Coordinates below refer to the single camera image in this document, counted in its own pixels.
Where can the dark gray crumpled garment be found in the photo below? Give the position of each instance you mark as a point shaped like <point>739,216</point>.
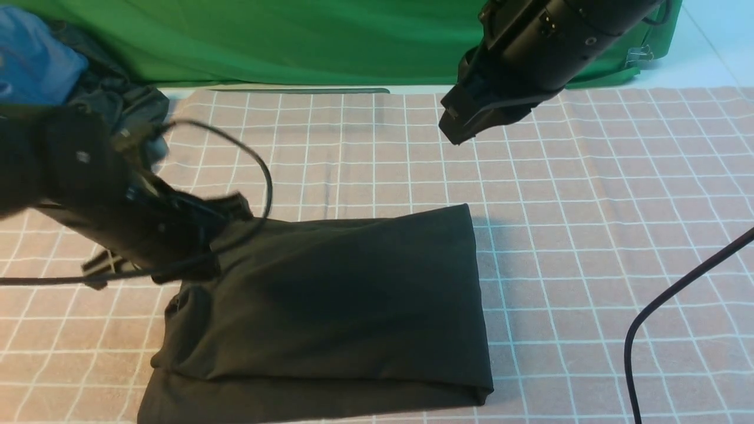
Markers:
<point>106,88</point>

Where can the dark gray long-sleeve shirt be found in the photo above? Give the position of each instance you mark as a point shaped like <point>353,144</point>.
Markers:
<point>328,319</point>

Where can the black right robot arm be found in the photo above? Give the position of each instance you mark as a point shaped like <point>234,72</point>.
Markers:
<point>607,17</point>

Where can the green backdrop cloth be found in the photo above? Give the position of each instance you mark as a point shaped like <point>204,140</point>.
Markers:
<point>190,44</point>

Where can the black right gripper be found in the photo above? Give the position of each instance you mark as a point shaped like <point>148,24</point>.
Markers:
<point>529,51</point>

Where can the pink checkered tablecloth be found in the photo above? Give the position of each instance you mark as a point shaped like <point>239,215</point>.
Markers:
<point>584,212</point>

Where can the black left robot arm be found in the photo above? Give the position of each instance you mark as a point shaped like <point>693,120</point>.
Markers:
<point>64,159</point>

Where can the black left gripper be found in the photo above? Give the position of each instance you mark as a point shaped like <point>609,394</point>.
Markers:
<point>150,228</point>

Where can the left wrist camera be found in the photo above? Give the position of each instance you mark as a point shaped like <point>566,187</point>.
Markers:
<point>143,144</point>

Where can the metal binder clip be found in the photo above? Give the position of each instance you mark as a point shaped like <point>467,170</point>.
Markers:
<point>638,55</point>

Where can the blue crumpled garment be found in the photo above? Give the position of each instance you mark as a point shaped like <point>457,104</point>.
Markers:
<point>36,68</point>

